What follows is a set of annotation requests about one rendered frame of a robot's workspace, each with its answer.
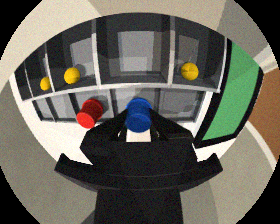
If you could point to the grey slanted cover panel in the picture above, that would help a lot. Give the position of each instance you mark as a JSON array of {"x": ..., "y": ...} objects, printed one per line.
[{"x": 133, "y": 54}]

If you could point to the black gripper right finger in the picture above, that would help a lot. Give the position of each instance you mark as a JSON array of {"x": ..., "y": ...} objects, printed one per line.
[{"x": 167, "y": 129}]

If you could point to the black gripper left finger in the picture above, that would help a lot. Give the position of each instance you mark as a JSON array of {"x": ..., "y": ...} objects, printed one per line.
[{"x": 110, "y": 129}]

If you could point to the green tray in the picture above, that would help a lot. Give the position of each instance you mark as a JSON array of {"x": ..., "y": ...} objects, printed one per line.
[{"x": 230, "y": 109}]

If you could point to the yellow marble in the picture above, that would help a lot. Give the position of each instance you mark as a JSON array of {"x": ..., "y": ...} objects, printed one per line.
[
  {"x": 189, "y": 71},
  {"x": 45, "y": 83},
  {"x": 72, "y": 75}
]

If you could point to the blue round plug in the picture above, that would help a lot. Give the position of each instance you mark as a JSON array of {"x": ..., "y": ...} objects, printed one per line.
[{"x": 138, "y": 118}]

